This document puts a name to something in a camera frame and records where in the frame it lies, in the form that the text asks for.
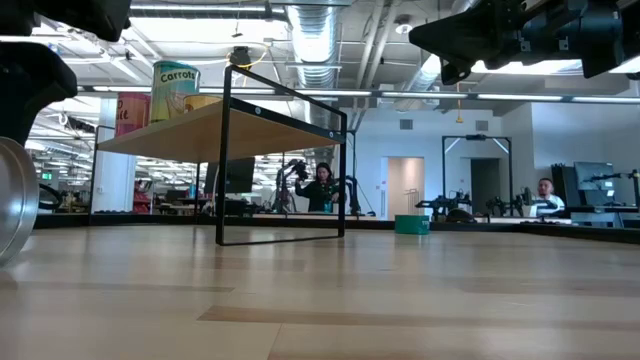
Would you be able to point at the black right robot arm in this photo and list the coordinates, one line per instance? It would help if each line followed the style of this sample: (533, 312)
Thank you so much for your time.
(634, 30)

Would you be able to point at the black background robot arm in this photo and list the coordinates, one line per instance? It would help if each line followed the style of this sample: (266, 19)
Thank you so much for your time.
(285, 190)
(442, 202)
(505, 205)

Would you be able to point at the short teal tin can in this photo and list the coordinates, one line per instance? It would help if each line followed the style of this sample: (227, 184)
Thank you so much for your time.
(411, 225)

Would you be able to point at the silver ventilation duct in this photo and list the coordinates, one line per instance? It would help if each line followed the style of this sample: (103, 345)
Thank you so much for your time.
(315, 40)

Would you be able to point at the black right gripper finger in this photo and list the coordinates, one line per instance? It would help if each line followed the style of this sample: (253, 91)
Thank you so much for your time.
(470, 35)
(455, 72)

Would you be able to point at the ceiling light strip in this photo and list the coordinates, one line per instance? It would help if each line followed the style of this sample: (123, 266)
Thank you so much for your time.
(605, 99)
(520, 97)

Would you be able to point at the person standing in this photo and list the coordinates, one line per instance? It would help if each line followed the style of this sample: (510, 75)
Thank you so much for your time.
(320, 192)

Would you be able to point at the round ceiling fixture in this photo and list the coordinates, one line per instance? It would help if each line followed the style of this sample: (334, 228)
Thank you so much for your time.
(403, 27)

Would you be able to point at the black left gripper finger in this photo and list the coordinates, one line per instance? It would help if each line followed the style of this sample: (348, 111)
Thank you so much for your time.
(30, 85)

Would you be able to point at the black gantry frame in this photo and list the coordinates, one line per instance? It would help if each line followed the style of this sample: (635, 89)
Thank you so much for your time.
(475, 137)

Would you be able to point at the pink label tin can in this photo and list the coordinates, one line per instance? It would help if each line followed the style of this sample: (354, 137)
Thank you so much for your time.
(131, 115)

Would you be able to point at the beige door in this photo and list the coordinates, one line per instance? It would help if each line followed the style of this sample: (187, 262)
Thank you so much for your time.
(405, 180)

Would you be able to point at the person seated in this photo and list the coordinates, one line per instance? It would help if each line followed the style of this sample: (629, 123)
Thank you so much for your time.
(546, 189)

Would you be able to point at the Carrots label tin can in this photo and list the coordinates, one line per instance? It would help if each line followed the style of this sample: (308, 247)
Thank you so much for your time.
(172, 95)

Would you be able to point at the dark computer monitor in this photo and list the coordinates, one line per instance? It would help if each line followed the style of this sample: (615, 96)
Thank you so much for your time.
(240, 175)

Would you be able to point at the black overhead camera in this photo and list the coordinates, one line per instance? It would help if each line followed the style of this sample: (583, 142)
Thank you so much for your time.
(240, 55)

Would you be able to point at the grey computer monitor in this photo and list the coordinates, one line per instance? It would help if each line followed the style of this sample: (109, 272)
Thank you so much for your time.
(592, 175)

